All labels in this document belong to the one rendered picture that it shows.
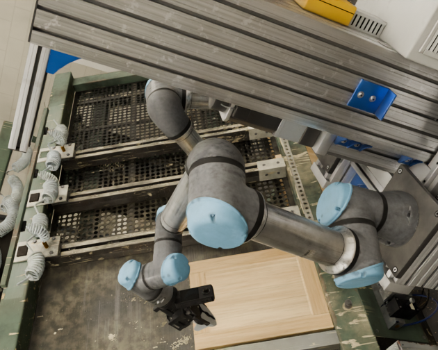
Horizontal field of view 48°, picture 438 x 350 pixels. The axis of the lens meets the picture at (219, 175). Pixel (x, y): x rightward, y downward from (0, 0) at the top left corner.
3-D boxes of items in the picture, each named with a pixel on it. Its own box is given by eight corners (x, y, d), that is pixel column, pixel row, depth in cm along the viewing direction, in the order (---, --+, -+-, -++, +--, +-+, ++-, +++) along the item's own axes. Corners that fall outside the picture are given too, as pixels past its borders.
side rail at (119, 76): (252, 70, 305) (251, 55, 298) (78, 99, 306) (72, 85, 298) (250, 63, 311) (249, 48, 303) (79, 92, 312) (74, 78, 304)
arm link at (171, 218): (199, 107, 101) (147, 212, 140) (199, 151, 95) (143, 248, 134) (252, 119, 104) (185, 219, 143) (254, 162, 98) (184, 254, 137)
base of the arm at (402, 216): (399, 180, 135) (370, 172, 131) (428, 214, 122) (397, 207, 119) (370, 222, 142) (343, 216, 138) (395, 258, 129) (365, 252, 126)
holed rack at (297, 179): (329, 265, 185) (329, 264, 184) (321, 267, 185) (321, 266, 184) (256, 47, 303) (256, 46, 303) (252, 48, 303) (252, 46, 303)
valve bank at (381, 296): (457, 322, 163) (400, 313, 154) (428, 343, 171) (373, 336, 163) (400, 211, 199) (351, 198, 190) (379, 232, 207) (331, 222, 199)
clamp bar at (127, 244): (302, 230, 204) (302, 190, 187) (21, 277, 205) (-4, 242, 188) (297, 212, 211) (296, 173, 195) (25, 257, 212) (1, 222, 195)
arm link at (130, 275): (133, 280, 126) (111, 287, 130) (163, 298, 132) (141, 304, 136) (140, 253, 131) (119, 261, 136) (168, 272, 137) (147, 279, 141)
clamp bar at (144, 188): (287, 180, 226) (285, 140, 209) (33, 222, 227) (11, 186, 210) (282, 165, 233) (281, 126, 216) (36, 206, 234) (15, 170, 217)
